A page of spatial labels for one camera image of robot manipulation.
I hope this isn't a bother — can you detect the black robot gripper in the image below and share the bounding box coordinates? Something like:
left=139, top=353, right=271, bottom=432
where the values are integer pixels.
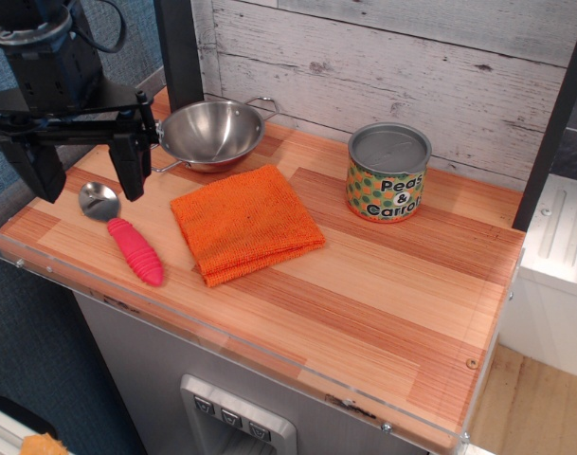
left=0, top=32, right=158, bottom=203

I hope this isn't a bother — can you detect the peas and carrots toy can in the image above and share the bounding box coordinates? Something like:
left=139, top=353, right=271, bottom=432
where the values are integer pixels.
left=346, top=122, right=432, bottom=224

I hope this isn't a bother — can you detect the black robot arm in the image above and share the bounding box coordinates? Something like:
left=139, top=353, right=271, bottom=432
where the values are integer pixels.
left=0, top=1, right=158, bottom=202

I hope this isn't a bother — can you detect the clear acrylic counter guard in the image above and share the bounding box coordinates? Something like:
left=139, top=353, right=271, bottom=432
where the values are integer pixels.
left=0, top=217, right=523, bottom=454

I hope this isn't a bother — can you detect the small steel pot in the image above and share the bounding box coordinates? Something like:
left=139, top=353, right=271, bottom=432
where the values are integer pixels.
left=152, top=96, right=279, bottom=173

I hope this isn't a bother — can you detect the folded orange cloth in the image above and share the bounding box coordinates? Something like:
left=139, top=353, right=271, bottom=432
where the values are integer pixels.
left=171, top=165, right=325, bottom=287

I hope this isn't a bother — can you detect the grey toy fridge cabinet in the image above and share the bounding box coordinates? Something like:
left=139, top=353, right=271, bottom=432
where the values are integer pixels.
left=76, top=295, right=422, bottom=454

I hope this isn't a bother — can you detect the orange object at bottom left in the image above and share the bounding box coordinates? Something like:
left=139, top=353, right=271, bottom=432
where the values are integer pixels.
left=19, top=433, right=69, bottom=455

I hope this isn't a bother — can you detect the silver dispenser button panel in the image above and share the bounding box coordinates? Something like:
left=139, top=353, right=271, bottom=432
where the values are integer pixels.
left=180, top=374, right=298, bottom=454

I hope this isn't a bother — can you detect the white toy sink unit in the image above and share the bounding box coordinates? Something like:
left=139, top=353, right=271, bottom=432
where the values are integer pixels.
left=498, top=175, right=577, bottom=375

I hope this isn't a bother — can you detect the spoon with pink handle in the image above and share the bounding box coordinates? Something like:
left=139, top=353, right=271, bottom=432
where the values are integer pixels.
left=78, top=182, right=164, bottom=286

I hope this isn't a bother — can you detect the dark vertical left post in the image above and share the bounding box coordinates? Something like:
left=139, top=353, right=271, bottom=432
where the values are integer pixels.
left=153, top=0, right=204, bottom=112

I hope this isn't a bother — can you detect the dark vertical post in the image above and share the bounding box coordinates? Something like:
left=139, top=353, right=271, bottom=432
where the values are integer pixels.
left=153, top=0, right=204, bottom=112
left=512, top=41, right=577, bottom=232

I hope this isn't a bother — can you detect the dark vertical right post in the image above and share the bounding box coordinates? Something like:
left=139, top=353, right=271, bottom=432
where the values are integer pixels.
left=512, top=41, right=577, bottom=232

